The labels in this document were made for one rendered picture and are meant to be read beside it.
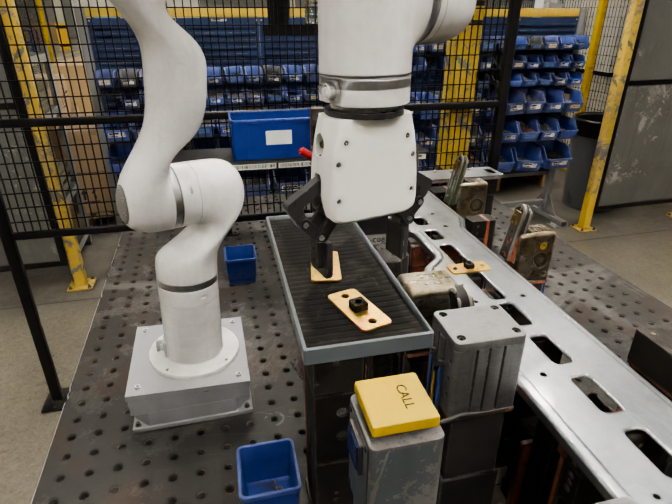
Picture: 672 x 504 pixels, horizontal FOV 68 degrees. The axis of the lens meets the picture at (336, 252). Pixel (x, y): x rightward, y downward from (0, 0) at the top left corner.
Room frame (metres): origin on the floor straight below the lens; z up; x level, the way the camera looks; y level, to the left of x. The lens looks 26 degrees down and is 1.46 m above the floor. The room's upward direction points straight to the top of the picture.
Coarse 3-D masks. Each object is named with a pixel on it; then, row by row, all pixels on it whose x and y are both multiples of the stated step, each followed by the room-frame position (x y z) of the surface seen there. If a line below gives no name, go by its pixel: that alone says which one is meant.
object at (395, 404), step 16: (368, 384) 0.35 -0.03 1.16; (384, 384) 0.35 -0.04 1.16; (400, 384) 0.35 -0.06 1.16; (416, 384) 0.35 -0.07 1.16; (368, 400) 0.33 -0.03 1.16; (384, 400) 0.33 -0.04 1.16; (400, 400) 0.33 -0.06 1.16; (416, 400) 0.33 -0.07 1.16; (368, 416) 0.32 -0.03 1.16; (384, 416) 0.31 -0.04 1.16; (400, 416) 0.31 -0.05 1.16; (416, 416) 0.31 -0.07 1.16; (432, 416) 0.31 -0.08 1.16; (384, 432) 0.30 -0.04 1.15; (400, 432) 0.31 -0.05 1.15
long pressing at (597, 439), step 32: (416, 224) 1.12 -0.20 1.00; (448, 224) 1.12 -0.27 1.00; (448, 256) 0.95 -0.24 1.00; (480, 256) 0.94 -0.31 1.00; (512, 288) 0.81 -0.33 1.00; (544, 320) 0.70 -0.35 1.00; (576, 352) 0.61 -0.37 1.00; (608, 352) 0.62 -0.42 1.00; (544, 384) 0.54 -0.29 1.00; (608, 384) 0.54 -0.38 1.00; (640, 384) 0.54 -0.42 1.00; (544, 416) 0.48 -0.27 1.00; (576, 416) 0.48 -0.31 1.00; (608, 416) 0.48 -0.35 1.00; (640, 416) 0.48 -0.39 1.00; (576, 448) 0.43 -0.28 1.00; (608, 448) 0.43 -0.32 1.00; (608, 480) 0.38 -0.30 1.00; (640, 480) 0.38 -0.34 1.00
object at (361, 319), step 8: (328, 296) 0.51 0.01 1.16; (336, 296) 0.51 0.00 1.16; (352, 296) 0.51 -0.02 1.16; (360, 296) 0.49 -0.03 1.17; (336, 304) 0.49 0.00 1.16; (344, 304) 0.49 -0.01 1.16; (352, 304) 0.47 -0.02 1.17; (360, 304) 0.47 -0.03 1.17; (368, 304) 0.49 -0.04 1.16; (344, 312) 0.47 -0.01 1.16; (352, 312) 0.47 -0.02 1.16; (360, 312) 0.47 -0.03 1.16; (368, 312) 0.47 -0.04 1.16; (376, 312) 0.47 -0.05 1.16; (352, 320) 0.45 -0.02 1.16; (360, 320) 0.45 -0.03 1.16; (368, 320) 0.46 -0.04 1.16; (376, 320) 0.46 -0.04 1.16; (384, 320) 0.45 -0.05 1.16; (360, 328) 0.44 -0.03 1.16; (368, 328) 0.44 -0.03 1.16; (376, 328) 0.44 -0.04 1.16
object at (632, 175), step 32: (640, 0) 3.41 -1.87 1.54; (640, 32) 3.45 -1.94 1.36; (640, 64) 3.48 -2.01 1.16; (608, 96) 3.46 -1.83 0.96; (640, 96) 3.50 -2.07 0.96; (608, 128) 3.42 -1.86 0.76; (640, 128) 3.53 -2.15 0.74; (608, 160) 3.46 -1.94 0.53; (640, 160) 3.56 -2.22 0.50; (608, 192) 3.50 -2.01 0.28; (640, 192) 3.58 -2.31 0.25; (576, 224) 3.52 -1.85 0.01
